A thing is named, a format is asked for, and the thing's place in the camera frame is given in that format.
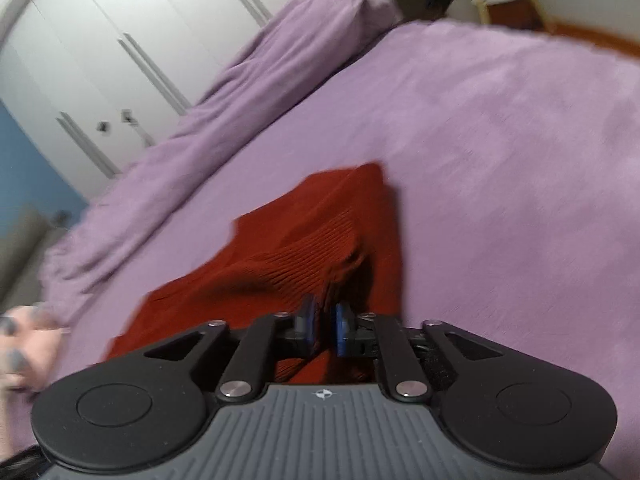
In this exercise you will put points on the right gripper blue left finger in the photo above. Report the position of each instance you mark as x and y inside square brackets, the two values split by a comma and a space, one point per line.
[268, 340]

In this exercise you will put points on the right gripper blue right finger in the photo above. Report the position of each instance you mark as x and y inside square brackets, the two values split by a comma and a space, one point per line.
[377, 342]

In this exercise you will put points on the purple fleece bed sheet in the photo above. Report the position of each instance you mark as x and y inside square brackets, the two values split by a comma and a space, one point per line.
[516, 162]

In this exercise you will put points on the pink plush toy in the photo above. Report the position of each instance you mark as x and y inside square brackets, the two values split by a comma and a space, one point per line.
[30, 340]

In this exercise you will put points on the grey padded headboard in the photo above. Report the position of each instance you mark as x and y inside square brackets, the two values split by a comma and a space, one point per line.
[19, 244]

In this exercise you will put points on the white wardrobe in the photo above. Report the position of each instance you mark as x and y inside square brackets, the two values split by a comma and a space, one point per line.
[93, 83]

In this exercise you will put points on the rolled purple duvet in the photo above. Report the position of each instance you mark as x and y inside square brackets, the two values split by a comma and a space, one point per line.
[302, 46]

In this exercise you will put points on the dark red knit cardigan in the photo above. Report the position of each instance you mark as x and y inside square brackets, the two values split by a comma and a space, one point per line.
[333, 238]

